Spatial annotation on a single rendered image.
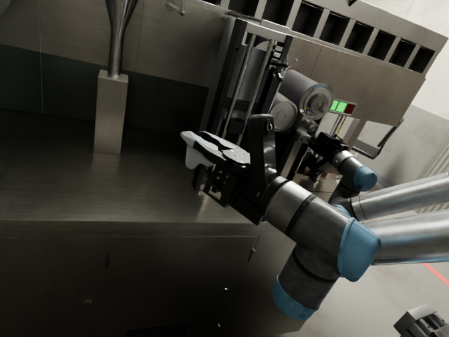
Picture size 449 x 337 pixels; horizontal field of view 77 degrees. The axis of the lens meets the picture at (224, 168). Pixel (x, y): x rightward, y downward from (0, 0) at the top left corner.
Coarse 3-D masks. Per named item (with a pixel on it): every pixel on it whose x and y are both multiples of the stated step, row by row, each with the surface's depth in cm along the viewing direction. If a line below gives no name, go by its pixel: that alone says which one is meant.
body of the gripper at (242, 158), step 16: (240, 160) 46; (224, 176) 47; (240, 176) 45; (208, 192) 49; (224, 192) 46; (240, 192) 47; (256, 192) 45; (272, 192) 42; (240, 208) 47; (256, 208) 45; (256, 224) 45
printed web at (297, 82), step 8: (248, 32) 103; (248, 40) 96; (256, 40) 92; (264, 40) 90; (288, 72) 120; (296, 72) 119; (288, 80) 116; (296, 80) 112; (304, 80) 110; (312, 80) 110; (280, 88) 120; (288, 88) 114; (296, 88) 110; (304, 88) 106; (272, 96) 102; (288, 96) 114; (296, 96) 109; (272, 104) 102; (296, 104) 108; (224, 120) 104
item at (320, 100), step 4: (316, 96) 103; (320, 96) 103; (324, 96) 104; (312, 100) 104; (316, 100) 104; (320, 100) 105; (324, 100) 105; (328, 100) 105; (312, 104) 104; (316, 104) 105; (320, 104) 105; (324, 104) 106; (312, 108) 105; (316, 108) 106; (324, 108) 107; (316, 112) 106; (320, 112) 107
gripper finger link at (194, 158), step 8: (184, 136) 50; (192, 136) 49; (192, 144) 48; (208, 144) 48; (192, 152) 50; (200, 152) 49; (192, 160) 50; (200, 160) 49; (208, 160) 48; (192, 168) 51
